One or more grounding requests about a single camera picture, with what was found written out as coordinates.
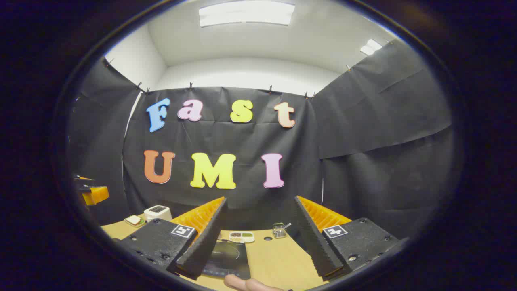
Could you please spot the small green plate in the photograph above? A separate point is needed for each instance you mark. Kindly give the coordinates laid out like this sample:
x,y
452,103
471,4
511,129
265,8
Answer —
x,y
142,223

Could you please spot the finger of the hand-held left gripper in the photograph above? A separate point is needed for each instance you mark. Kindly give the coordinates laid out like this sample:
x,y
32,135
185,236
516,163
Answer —
x,y
96,195
83,184

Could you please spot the white divided dish of beans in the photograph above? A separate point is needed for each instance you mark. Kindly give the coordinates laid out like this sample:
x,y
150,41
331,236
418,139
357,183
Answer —
x,y
241,237

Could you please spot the white toaster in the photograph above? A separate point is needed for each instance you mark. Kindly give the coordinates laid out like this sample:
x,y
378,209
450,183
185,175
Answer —
x,y
157,212

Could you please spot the black backdrop cloth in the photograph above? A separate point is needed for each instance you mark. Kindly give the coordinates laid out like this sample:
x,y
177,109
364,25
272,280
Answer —
x,y
230,137

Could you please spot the black induction cooktop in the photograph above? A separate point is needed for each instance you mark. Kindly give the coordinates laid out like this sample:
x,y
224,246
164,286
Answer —
x,y
231,256

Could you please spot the bread slice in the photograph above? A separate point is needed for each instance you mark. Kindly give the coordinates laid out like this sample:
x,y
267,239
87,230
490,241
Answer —
x,y
133,219

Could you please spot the long ceiling light panel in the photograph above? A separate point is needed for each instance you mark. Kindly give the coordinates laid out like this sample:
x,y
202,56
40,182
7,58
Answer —
x,y
246,14

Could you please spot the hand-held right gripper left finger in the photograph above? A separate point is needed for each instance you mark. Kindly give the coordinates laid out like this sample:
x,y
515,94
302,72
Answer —
x,y
205,242

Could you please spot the small ceiling light panel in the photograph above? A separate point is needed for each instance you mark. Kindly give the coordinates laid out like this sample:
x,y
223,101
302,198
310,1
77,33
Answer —
x,y
370,47

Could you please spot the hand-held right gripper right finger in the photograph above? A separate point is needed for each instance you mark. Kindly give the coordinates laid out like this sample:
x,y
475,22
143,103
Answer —
x,y
313,239

